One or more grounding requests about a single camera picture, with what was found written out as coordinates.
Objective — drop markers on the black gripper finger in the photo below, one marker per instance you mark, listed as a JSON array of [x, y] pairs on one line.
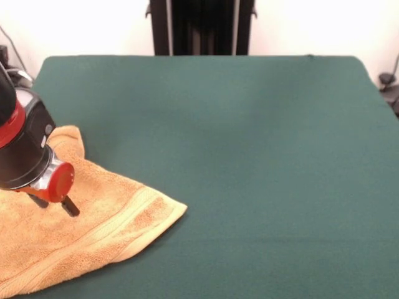
[[71, 208], [40, 202]]

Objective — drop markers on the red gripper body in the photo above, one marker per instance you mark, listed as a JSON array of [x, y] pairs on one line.
[[59, 182]]

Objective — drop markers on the tan terry towel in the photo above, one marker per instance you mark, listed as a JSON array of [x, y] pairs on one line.
[[93, 224]]

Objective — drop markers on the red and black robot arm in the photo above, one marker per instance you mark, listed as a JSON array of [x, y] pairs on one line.
[[22, 140]]

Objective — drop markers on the black box with red light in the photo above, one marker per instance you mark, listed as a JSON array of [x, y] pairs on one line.
[[3, 51]]

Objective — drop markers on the dark green table cloth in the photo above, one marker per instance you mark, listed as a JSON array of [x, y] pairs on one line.
[[280, 187]]

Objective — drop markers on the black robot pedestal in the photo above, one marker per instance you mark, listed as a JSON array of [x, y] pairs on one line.
[[202, 28]]

